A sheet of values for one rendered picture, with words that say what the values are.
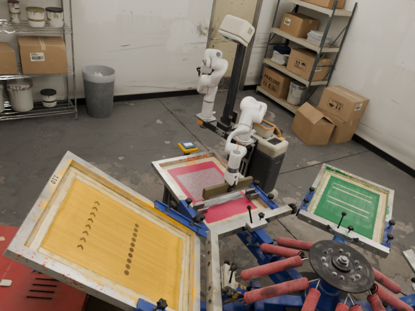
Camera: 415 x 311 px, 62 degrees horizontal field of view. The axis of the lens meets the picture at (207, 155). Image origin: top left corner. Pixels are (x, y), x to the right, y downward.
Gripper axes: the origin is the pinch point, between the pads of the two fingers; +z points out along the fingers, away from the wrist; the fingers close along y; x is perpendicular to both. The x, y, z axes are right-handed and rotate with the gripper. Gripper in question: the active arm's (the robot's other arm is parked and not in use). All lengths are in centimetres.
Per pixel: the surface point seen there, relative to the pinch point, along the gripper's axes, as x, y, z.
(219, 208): 6.1, -3.3, 13.9
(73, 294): 108, -39, -2
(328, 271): 10, -88, -22
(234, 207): -4.3, -6.0, 13.9
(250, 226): 6.2, -33.7, 1.5
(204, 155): -15, 54, 11
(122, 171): 7, 180, 111
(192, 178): 6.5, 33.1, 14.1
